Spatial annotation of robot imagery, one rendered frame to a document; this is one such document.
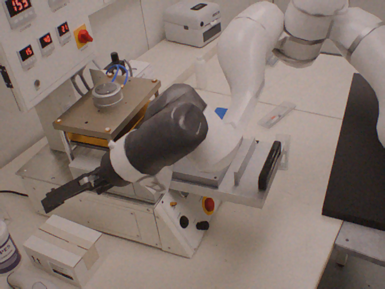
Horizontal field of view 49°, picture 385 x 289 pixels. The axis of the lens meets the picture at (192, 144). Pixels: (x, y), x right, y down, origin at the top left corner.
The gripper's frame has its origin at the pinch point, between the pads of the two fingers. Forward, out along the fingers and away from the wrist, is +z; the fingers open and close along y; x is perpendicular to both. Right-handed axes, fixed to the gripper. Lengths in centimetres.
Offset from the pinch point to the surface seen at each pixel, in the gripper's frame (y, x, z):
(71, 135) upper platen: -14.5, -17.6, 12.8
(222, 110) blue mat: -88, -16, 15
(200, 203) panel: -38.5, 13.4, 2.2
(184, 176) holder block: -25.4, 5.3, -8.4
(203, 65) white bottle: -94, -38, 18
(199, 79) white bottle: -95, -34, 24
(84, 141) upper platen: -15.9, -14.5, 10.5
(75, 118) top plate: -13.3, -20.0, 6.7
